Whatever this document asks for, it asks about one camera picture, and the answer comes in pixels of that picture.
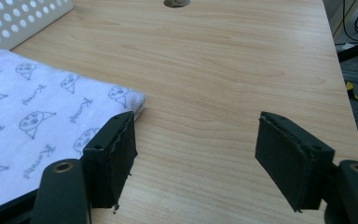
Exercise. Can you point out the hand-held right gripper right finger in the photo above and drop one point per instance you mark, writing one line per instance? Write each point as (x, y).
(287, 158)

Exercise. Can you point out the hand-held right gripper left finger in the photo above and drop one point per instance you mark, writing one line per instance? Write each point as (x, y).
(105, 161)

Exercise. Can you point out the white printed towel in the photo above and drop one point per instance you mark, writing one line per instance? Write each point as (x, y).
(34, 118)

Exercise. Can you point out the white perforated basket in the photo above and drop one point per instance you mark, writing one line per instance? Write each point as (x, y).
(12, 18)

